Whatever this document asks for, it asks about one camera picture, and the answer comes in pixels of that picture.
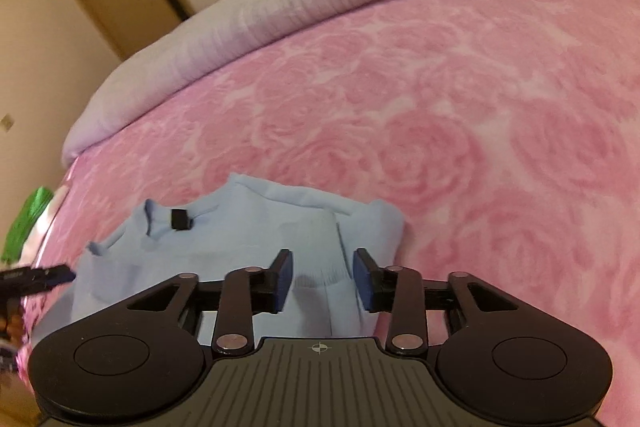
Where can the lilac striped duvet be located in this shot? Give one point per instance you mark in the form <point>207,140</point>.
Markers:
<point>280,7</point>

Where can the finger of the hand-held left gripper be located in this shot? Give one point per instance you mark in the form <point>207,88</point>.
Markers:
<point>45,277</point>

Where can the square wall socket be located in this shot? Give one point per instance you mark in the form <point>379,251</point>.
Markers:
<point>7,123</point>

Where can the green knit sweater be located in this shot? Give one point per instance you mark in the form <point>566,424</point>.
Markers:
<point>25,222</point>

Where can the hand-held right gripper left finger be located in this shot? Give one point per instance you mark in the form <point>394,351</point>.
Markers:
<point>284,282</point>

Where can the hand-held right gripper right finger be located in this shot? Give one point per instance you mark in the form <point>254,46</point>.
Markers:
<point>364,282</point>

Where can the pink floral blanket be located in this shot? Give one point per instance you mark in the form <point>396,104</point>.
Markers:
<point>450,107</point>

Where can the light blue sweater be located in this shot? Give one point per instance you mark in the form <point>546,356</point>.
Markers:
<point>240,227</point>

